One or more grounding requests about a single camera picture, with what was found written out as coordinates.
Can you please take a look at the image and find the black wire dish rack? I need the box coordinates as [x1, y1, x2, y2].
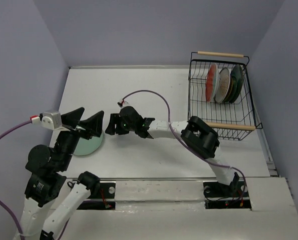
[188, 51, 262, 141]

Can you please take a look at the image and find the small yellow brown plate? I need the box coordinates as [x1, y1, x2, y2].
[224, 76, 237, 103]

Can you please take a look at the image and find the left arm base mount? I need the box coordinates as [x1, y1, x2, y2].
[77, 182, 116, 211]

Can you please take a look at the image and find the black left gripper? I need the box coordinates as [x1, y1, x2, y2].
[57, 105, 106, 169]

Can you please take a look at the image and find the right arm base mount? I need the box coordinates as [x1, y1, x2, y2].
[203, 181, 251, 210]

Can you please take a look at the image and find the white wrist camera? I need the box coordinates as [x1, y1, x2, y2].
[117, 99, 130, 109]
[41, 111, 68, 131]

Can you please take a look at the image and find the red teal floral plate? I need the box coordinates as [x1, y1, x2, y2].
[205, 63, 219, 102]

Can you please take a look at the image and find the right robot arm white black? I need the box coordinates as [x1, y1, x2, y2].
[105, 106, 239, 196]

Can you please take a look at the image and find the dark teal blossom plate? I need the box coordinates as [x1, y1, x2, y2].
[229, 64, 243, 103]

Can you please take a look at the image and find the metal table rail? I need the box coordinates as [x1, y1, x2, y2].
[100, 176, 281, 182]

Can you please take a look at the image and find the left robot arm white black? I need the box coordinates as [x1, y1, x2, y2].
[14, 107, 104, 240]

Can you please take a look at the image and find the white sunburst pattern plate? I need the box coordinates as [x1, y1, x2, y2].
[215, 67, 230, 103]

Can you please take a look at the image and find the light green flower plate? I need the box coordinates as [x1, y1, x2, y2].
[73, 132, 104, 157]

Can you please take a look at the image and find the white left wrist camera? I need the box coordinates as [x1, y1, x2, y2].
[41, 111, 68, 131]

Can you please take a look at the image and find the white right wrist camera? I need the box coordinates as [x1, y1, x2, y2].
[117, 99, 130, 109]

